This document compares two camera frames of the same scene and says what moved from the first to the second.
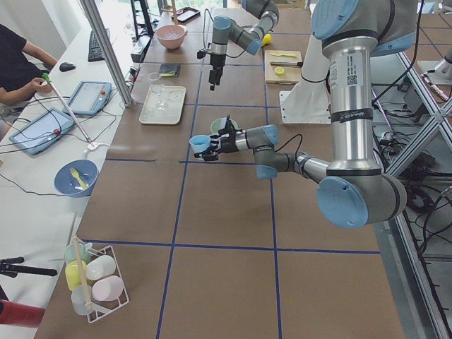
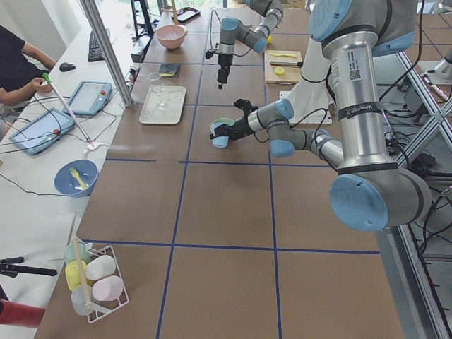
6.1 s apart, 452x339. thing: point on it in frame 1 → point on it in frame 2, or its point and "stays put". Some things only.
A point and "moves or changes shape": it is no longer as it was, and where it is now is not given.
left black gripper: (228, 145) → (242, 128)
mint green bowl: (217, 124) stays put
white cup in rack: (101, 267) stays put
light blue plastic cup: (199, 143) moves or changes shape
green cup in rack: (70, 253) stays put
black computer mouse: (66, 66) stays put
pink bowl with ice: (171, 36) stays put
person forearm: (13, 97) stays put
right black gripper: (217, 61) → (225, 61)
